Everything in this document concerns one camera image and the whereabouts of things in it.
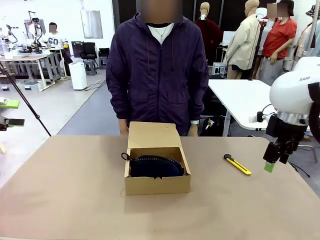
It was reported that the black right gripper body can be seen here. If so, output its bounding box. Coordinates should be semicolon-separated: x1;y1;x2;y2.
274;122;308;148

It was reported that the yellow utility knife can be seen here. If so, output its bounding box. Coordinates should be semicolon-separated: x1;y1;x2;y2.
223;153;252;176

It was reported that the navy zipper pouch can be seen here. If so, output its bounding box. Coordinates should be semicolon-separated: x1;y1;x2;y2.
121;152;186;179

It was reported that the brown cardboard box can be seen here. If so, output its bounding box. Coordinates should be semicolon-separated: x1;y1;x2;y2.
124;121;192;196

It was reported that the person's left hand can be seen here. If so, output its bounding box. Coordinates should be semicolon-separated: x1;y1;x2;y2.
187;123;200;137

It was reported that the person's right hand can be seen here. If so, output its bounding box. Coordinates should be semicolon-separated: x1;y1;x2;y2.
118;118;130;136

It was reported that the black tripod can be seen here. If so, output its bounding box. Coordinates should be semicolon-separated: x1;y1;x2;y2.
0;61;52;137

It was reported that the clear plastic bin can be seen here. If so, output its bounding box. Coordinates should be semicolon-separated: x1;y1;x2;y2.
19;79;42;92

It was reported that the black bag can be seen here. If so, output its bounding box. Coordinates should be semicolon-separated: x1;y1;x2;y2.
199;116;227;137

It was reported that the white table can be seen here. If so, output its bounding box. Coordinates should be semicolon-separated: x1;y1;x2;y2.
207;78;318;163

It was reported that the white background desk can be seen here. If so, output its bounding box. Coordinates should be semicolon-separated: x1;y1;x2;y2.
42;46;68;82

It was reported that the white air purifier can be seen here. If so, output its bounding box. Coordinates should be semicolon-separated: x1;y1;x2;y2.
68;61;88;91

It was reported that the seated person in white shirt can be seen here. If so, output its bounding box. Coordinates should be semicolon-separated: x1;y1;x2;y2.
41;21;70;51

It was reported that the grey plastic stool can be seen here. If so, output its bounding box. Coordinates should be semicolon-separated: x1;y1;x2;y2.
83;59;98;76
98;56;110;70

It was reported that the black office chair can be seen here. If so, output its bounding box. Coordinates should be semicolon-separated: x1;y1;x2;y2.
80;42;98;67

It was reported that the mannequin in beige jacket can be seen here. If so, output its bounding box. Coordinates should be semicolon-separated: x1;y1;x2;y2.
222;0;262;80

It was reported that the small black chair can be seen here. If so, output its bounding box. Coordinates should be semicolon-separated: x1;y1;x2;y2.
98;47;111;59

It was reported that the white monitor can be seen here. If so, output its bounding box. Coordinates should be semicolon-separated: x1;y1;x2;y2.
222;31;237;46

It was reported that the mannequin in dark red top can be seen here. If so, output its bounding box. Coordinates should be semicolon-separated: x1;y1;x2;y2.
194;1;223;66

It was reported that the person in purple jacket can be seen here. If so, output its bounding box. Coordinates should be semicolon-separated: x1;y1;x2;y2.
105;0;210;137

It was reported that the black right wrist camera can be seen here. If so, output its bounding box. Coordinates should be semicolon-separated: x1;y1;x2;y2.
256;111;279;138

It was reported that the black cable sleeve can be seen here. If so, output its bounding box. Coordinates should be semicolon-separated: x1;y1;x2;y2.
307;82;320;145

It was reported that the silver wall panel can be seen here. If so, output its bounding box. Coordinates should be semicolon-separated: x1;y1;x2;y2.
80;9;104;40

